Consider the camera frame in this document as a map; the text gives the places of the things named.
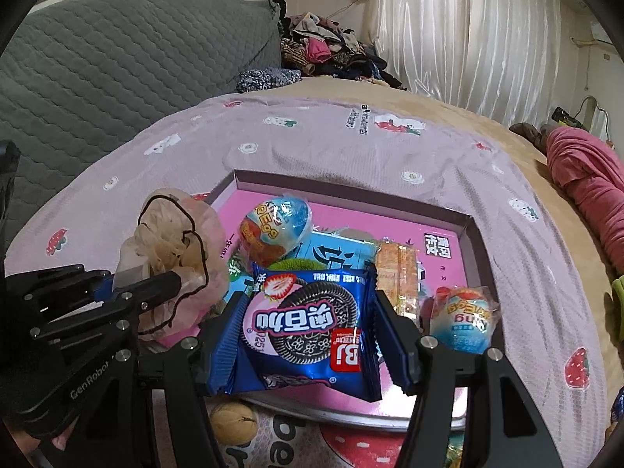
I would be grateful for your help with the brown cloth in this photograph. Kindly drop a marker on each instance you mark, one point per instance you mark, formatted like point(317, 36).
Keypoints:
point(529, 134)

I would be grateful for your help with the person's left hand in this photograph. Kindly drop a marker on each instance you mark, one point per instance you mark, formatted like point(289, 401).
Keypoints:
point(59, 443)

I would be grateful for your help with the white curved tube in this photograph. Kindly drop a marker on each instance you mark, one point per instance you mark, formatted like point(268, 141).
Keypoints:
point(587, 99)

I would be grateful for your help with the shallow box tray pink inside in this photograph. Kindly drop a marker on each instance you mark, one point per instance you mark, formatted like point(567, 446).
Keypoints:
point(429, 239)

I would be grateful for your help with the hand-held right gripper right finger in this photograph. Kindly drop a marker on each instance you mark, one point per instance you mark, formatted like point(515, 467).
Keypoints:
point(404, 365)

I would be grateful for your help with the pink quilt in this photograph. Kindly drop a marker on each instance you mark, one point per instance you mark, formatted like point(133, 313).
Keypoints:
point(590, 175)

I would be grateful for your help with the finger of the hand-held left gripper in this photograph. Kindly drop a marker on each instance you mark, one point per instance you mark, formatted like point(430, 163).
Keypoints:
point(63, 282)
point(141, 295)

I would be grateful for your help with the pile of clothes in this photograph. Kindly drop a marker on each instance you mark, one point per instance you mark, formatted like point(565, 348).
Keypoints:
point(331, 48)

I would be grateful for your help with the blue floral cloth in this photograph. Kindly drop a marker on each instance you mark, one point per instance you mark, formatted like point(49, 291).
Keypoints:
point(268, 80)

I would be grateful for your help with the white air conditioner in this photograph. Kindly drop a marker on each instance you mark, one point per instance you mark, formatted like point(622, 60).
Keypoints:
point(600, 33)

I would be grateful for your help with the egg-shaped toy candy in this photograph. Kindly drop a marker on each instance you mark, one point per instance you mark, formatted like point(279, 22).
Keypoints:
point(273, 226)
point(463, 321)

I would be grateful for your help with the grey quilted cover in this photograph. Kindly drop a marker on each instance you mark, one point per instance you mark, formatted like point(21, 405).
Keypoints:
point(122, 68)

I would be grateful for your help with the orange cracker packet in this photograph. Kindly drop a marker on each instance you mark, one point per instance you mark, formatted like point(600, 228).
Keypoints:
point(397, 278)

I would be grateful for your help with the white curtain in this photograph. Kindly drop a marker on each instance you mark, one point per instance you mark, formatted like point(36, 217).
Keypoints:
point(463, 34)

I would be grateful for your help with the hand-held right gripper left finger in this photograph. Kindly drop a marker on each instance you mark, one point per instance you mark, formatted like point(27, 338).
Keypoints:
point(190, 365)

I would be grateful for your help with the walnut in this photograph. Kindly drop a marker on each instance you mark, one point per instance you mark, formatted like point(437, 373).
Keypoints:
point(234, 424)

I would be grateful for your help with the green blanket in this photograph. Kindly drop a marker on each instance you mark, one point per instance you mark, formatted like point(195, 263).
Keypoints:
point(619, 295)

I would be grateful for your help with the beige hair scrunchie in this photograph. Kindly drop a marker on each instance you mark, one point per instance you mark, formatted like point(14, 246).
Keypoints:
point(165, 234)

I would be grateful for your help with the tan bed sheet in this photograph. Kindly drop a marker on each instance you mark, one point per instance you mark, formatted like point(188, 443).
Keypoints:
point(487, 117)

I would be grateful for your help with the strawberry print blanket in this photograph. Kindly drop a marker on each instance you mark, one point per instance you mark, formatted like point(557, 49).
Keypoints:
point(317, 141)

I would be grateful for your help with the blue cookie packet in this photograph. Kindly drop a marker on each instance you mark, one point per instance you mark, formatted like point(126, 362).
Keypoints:
point(297, 331)

